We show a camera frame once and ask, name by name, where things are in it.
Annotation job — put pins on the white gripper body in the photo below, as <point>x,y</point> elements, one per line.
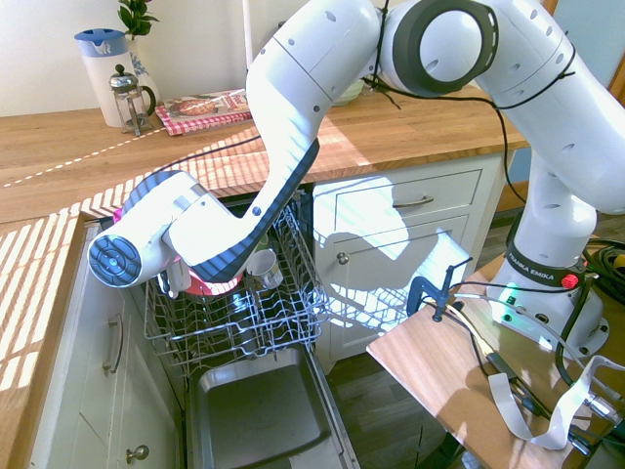
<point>178,278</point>

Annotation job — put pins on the pink plastic plate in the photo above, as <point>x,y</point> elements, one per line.
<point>215,288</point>

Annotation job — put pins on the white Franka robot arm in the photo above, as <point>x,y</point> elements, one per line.
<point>537,98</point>

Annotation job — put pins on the grey dishwasher door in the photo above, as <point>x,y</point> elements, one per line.
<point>259,410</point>

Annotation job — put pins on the small white mug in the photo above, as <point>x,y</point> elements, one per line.
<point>266,268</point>

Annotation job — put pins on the red checked book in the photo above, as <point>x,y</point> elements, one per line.
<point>195,124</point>

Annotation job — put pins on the round metal cabinet knob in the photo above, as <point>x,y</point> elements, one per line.
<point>138,453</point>
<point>343,258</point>

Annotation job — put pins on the pizza cover cookbook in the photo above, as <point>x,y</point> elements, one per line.
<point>210,103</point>

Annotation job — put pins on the glass French press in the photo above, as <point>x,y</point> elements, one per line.
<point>128,102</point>

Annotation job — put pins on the white floral vase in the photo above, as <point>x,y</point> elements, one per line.
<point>142,68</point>

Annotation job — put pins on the white water filter jug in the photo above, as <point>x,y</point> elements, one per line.
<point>105,73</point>

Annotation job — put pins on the black blue bar clamp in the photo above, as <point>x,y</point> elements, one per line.
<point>422,290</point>

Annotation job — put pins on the tall white candle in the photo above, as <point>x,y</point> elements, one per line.
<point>247,34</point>

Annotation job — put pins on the green leafy plant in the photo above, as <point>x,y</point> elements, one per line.
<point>137,17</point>

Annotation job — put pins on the small black adapter box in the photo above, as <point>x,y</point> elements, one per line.
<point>503,364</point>

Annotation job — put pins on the red round stop button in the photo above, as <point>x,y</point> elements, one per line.
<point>570,280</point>

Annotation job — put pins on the blue door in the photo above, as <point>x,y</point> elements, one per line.
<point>595,39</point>

